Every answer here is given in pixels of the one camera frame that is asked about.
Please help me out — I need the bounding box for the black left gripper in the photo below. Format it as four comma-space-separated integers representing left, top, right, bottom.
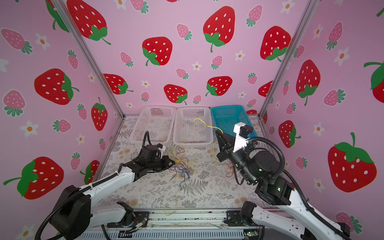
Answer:
147, 155, 177, 172

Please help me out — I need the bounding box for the coloured cable bundle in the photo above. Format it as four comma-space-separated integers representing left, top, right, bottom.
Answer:
161, 144, 199, 217

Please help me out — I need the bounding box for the red cable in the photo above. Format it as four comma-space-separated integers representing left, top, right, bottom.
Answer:
223, 160, 236, 178

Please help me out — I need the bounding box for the yellow cable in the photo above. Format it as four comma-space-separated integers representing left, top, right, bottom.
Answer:
191, 117, 224, 134

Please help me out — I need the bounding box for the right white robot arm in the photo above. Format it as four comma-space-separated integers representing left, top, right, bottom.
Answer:
215, 125, 350, 240

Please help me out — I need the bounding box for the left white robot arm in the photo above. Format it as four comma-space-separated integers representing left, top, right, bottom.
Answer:
35, 144, 175, 240

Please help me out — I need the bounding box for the teal plastic basket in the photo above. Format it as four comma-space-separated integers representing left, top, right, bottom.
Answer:
211, 105, 253, 137

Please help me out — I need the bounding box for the middle white plastic basket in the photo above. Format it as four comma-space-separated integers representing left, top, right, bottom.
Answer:
173, 107, 214, 148

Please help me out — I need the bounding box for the white plastic basket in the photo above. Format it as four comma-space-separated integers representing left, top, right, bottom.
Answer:
173, 107, 214, 148
130, 106, 176, 145

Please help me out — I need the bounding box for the left white plastic basket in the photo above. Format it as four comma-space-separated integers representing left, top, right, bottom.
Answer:
130, 106, 176, 145

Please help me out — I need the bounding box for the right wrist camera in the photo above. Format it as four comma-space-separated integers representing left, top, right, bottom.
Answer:
233, 123, 254, 153

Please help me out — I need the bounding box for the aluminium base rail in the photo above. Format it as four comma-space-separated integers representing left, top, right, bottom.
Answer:
79, 209, 298, 240

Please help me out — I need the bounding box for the right aluminium corner post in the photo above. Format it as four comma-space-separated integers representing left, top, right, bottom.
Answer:
258, 0, 320, 120

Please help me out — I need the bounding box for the aluminium corner post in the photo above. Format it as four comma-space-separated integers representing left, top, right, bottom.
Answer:
52, 0, 125, 119
258, 0, 320, 120

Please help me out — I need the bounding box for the left aluminium corner post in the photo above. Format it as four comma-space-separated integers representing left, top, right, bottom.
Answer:
52, 0, 125, 119

